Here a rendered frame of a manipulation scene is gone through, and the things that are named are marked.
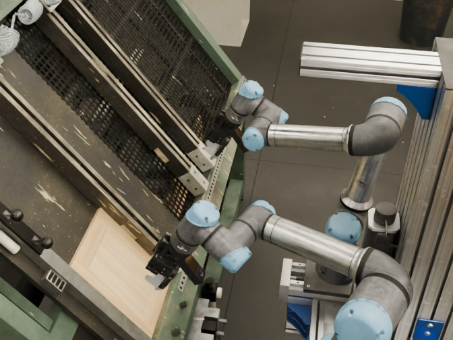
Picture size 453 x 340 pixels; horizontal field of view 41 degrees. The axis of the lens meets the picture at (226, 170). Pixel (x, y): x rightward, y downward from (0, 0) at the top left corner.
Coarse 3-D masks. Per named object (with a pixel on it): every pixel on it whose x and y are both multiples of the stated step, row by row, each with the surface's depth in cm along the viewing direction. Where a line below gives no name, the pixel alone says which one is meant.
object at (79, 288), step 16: (0, 224) 180; (16, 240) 184; (32, 256) 187; (48, 256) 189; (64, 272) 192; (64, 288) 194; (80, 288) 194; (96, 304) 197; (112, 304) 203; (112, 320) 200; (128, 320) 206; (128, 336) 204; (144, 336) 209
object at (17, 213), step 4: (4, 212) 180; (8, 212) 181; (12, 212) 171; (16, 212) 171; (20, 212) 172; (4, 216) 180; (8, 216) 178; (12, 216) 171; (16, 216) 171; (20, 216) 172; (12, 220) 172; (16, 220) 171; (20, 220) 172
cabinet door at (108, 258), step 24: (96, 216) 217; (96, 240) 212; (120, 240) 222; (72, 264) 198; (96, 264) 208; (120, 264) 217; (144, 264) 227; (96, 288) 203; (120, 288) 212; (144, 288) 222; (144, 312) 217
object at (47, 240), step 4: (48, 236) 178; (32, 240) 185; (36, 240) 184; (40, 240) 181; (44, 240) 176; (48, 240) 176; (52, 240) 177; (36, 244) 186; (40, 244) 177; (44, 244) 176; (48, 244) 176; (52, 244) 177; (44, 248) 177; (48, 248) 177
